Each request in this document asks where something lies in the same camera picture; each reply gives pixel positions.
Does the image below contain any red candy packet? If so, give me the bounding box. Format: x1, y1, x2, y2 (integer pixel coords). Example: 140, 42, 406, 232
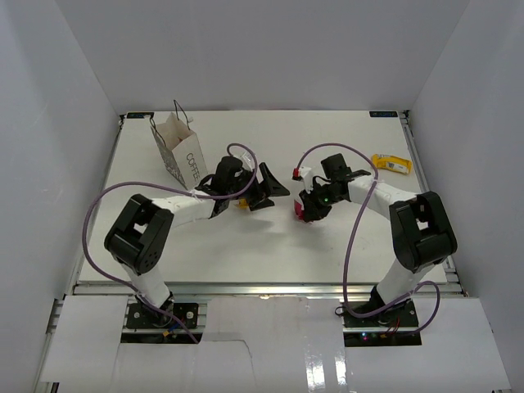
294, 200, 305, 221

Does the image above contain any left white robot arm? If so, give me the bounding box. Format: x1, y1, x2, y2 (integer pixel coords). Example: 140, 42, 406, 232
104, 156, 290, 327

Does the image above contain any white coffee paper bag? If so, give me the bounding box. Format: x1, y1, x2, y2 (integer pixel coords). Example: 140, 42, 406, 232
150, 99, 208, 189

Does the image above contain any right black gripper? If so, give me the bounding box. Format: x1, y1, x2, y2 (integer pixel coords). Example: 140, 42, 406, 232
300, 181, 344, 222

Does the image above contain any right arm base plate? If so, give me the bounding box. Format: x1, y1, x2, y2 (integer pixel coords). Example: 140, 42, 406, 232
335, 300, 422, 348

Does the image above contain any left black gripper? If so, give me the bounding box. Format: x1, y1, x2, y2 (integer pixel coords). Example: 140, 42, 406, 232
226, 163, 288, 211

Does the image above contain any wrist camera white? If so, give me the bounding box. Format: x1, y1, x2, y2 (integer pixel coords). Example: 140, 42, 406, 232
234, 151, 256, 171
291, 166, 314, 192

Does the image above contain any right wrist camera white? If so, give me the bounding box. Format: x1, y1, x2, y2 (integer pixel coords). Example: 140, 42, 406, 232
291, 166, 314, 192

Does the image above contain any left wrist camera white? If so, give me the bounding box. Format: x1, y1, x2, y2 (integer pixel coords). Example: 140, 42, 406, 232
234, 151, 256, 171

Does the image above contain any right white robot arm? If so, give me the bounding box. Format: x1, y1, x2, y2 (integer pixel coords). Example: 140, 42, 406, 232
292, 154, 458, 327

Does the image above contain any yellow snack bar wrapper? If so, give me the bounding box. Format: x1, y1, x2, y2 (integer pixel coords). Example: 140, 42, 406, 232
237, 198, 250, 210

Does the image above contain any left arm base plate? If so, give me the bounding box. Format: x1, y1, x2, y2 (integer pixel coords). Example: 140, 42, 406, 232
125, 302, 199, 329

